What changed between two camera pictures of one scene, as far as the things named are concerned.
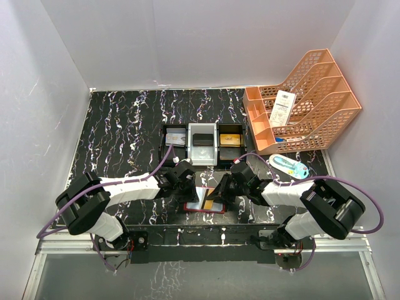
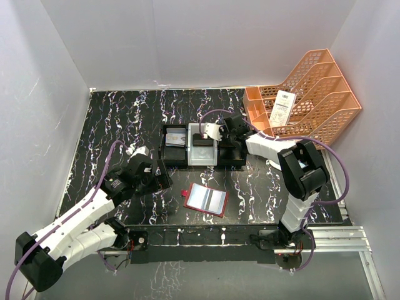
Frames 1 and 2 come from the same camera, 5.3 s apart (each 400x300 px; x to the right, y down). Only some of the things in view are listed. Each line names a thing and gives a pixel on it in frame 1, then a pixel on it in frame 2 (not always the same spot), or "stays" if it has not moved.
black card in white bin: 202,139 stays
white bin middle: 202,155 stays
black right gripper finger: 217,194 to 234,140
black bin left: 176,153 stays
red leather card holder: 205,204 stays
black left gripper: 191,195 to 163,180
